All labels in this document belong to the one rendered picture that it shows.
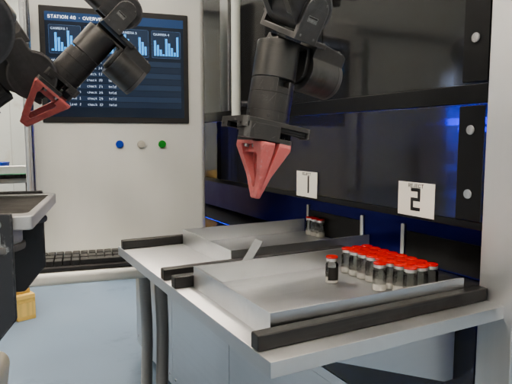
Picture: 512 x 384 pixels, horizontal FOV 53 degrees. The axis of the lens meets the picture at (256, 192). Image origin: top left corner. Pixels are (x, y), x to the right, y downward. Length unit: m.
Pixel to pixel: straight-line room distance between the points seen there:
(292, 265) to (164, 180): 0.68
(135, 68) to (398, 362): 0.66
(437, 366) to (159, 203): 0.93
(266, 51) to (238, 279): 0.41
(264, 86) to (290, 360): 0.33
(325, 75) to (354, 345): 0.35
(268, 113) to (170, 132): 0.90
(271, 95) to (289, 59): 0.05
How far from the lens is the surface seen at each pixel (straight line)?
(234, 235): 1.26
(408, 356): 0.86
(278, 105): 0.65
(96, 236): 1.54
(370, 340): 0.68
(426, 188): 0.92
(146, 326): 1.73
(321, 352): 0.63
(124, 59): 0.95
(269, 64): 0.66
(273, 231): 1.32
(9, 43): 0.51
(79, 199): 1.52
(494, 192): 0.84
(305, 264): 0.96
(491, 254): 0.85
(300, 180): 1.22
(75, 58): 0.94
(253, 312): 0.68
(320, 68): 0.70
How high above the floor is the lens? 1.13
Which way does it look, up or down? 6 degrees down
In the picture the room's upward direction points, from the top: straight up
